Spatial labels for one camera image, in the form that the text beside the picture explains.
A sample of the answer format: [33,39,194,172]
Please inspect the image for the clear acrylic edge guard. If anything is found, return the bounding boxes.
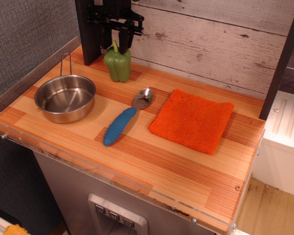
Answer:
[0,114,265,235]

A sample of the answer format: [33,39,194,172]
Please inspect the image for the dark left wooden post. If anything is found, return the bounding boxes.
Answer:
[75,0,101,66]

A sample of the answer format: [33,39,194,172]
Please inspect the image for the dark right wooden post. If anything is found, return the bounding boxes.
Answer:
[259,19,294,120]

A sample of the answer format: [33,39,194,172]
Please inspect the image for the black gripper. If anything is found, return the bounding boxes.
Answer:
[86,0,144,54]

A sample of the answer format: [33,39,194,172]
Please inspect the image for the stainless steel pot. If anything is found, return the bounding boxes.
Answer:
[34,53,96,123]

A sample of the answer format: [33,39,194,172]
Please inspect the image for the blue-handled metal spoon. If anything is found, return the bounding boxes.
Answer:
[103,88,154,146]

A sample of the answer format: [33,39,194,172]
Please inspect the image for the white plastic bin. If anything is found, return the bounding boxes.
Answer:
[252,92,294,195]

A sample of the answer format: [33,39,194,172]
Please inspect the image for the dark wooden post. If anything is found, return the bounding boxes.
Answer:
[75,0,101,66]
[259,19,294,120]

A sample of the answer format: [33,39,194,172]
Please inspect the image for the silver dispenser panel with buttons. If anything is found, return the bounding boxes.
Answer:
[88,193,148,235]

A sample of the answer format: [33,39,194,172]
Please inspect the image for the green toy bell pepper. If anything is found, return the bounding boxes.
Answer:
[103,40,131,83]

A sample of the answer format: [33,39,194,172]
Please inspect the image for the orange knitted cloth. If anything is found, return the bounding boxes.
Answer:
[148,89,234,154]

